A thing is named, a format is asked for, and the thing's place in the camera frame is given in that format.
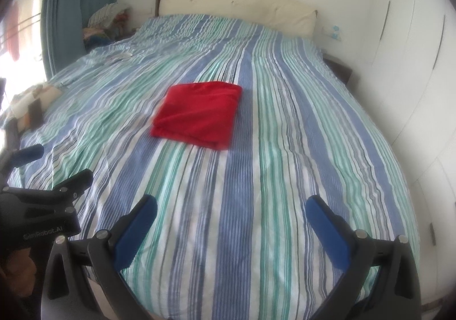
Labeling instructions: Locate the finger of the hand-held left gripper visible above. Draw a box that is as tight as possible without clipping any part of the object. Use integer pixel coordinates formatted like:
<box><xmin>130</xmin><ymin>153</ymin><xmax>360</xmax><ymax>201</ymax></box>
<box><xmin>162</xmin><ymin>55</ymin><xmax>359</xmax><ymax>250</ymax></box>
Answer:
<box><xmin>6</xmin><ymin>144</ymin><xmax>45</xmax><ymax>168</ymax></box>
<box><xmin>44</xmin><ymin>168</ymin><xmax>94</xmax><ymax>201</ymax></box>

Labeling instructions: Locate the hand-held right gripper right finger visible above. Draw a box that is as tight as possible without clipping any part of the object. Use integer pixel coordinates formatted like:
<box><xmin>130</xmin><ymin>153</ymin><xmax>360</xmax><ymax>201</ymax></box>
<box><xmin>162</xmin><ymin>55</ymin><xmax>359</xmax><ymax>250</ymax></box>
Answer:
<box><xmin>305</xmin><ymin>195</ymin><xmax>423</xmax><ymax>320</ymax></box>

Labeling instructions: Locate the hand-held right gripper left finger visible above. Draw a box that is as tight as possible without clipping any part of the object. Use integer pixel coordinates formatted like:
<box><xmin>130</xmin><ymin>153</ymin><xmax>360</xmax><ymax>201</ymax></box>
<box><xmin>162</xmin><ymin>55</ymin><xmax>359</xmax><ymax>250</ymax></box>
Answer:
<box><xmin>41</xmin><ymin>194</ymin><xmax>158</xmax><ymax>320</ymax></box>

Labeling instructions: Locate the red knitted sweater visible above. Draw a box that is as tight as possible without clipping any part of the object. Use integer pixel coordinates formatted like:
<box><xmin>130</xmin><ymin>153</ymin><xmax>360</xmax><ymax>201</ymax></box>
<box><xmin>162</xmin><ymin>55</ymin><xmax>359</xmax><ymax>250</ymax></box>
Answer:
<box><xmin>150</xmin><ymin>81</ymin><xmax>243</xmax><ymax>152</ymax></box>

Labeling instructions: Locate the pile of clothes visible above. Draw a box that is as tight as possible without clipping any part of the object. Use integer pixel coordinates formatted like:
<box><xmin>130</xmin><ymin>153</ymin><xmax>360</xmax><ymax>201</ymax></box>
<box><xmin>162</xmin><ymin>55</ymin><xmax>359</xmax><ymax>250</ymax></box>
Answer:
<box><xmin>83</xmin><ymin>3</ymin><xmax>135</xmax><ymax>51</ymax></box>

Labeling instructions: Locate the cream cloth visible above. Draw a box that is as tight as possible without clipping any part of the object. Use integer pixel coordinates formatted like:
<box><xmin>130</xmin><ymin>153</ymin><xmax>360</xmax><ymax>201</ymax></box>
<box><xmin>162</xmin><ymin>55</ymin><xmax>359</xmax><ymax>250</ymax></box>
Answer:
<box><xmin>3</xmin><ymin>83</ymin><xmax>63</xmax><ymax>128</ymax></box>

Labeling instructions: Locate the striped bed cover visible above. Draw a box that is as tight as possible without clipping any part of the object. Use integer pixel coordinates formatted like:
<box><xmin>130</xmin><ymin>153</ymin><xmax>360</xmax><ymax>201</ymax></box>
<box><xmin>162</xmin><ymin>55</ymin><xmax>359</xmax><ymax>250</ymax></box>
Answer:
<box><xmin>3</xmin><ymin>13</ymin><xmax>422</xmax><ymax>317</ymax></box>

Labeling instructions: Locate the blue curtain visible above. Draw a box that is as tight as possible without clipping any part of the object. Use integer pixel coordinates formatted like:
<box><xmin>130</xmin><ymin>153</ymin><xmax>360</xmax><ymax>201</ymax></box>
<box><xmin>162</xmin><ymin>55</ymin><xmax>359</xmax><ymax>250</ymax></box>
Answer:
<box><xmin>41</xmin><ymin>0</ymin><xmax>124</xmax><ymax>79</ymax></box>

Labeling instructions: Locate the dark wooden nightstand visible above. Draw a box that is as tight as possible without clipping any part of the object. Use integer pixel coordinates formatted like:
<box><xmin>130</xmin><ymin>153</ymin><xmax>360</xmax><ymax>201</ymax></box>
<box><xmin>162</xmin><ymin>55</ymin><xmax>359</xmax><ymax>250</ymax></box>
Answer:
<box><xmin>321</xmin><ymin>52</ymin><xmax>353</xmax><ymax>86</ymax></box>

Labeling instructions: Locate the white wardrobe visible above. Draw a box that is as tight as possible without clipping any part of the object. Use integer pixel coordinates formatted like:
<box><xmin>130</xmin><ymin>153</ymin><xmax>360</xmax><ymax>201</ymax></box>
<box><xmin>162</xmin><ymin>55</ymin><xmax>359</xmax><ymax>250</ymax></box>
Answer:
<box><xmin>370</xmin><ymin>0</ymin><xmax>456</xmax><ymax>237</ymax></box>

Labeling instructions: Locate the cream padded headboard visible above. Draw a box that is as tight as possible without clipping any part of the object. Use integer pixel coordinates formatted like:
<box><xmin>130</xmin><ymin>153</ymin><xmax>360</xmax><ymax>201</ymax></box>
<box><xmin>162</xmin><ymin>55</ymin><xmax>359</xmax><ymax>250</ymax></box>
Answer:
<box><xmin>155</xmin><ymin>0</ymin><xmax>319</xmax><ymax>38</ymax></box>

